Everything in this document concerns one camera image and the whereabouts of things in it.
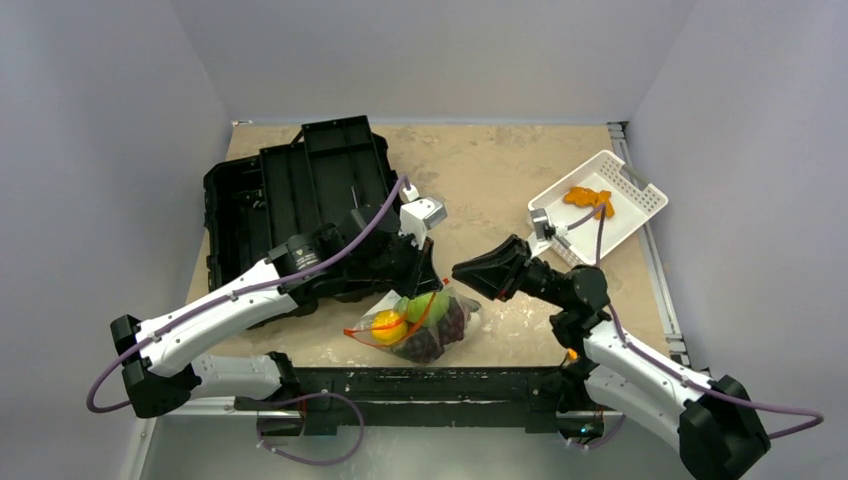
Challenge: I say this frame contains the orange carrot pieces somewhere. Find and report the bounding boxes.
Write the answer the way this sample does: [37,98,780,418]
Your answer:
[562,186,615,220]

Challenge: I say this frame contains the black plastic toolbox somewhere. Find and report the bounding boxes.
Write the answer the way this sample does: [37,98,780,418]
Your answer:
[203,153,401,317]

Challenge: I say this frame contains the black toolbox tray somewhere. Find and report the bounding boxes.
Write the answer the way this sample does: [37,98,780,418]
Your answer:
[260,115,397,240]

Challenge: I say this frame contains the green cabbage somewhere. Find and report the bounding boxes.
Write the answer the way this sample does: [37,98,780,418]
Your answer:
[394,292,450,328]

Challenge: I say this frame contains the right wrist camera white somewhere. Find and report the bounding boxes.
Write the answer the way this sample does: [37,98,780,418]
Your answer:
[528,209,570,257]

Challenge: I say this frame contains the white plastic basket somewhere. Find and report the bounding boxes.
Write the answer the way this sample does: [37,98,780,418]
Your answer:
[527,150,668,266]

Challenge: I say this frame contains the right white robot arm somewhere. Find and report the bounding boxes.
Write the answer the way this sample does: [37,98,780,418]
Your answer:
[452,235,771,479]

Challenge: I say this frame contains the clear zip bag orange zipper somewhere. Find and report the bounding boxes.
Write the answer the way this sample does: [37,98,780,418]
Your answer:
[344,285,481,359]

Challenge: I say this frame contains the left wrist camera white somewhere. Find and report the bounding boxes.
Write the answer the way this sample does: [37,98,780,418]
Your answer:
[399,184,448,250]

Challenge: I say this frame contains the yellow orange fruit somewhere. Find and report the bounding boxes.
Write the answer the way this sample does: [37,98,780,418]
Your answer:
[370,310,408,345]

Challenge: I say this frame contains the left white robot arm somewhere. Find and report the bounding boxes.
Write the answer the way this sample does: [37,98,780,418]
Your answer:
[110,198,447,418]

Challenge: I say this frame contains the aluminium frame rail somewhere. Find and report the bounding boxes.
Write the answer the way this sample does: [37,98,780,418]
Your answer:
[135,367,624,425]

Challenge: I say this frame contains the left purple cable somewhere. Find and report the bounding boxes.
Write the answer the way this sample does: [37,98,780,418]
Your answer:
[86,174,411,466]

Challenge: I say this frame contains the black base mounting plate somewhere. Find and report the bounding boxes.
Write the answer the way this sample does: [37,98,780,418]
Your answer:
[233,366,627,439]

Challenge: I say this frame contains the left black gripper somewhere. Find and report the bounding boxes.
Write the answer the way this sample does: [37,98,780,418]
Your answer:
[348,226,442,298]

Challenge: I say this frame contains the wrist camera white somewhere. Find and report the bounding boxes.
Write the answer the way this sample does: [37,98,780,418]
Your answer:
[399,184,448,250]
[528,209,570,257]

